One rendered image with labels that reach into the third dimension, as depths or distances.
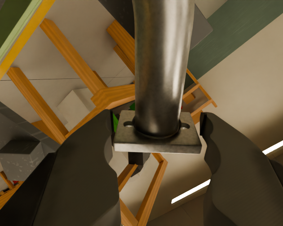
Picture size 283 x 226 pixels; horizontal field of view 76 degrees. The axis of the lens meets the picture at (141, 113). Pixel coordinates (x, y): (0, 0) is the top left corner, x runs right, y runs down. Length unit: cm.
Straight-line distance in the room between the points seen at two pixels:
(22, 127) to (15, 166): 4
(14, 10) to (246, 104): 627
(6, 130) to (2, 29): 16
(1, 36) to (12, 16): 3
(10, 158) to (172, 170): 694
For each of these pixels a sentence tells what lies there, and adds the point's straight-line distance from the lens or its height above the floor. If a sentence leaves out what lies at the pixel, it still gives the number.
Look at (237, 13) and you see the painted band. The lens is 646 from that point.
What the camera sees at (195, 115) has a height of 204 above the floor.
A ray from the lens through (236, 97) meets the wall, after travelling 630.
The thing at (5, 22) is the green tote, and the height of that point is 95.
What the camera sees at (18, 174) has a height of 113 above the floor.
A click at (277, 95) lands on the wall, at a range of 657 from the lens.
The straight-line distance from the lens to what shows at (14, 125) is 21.
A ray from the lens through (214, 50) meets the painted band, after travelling 621.
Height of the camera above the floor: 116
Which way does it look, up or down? 2 degrees down
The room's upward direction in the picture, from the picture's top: 142 degrees clockwise
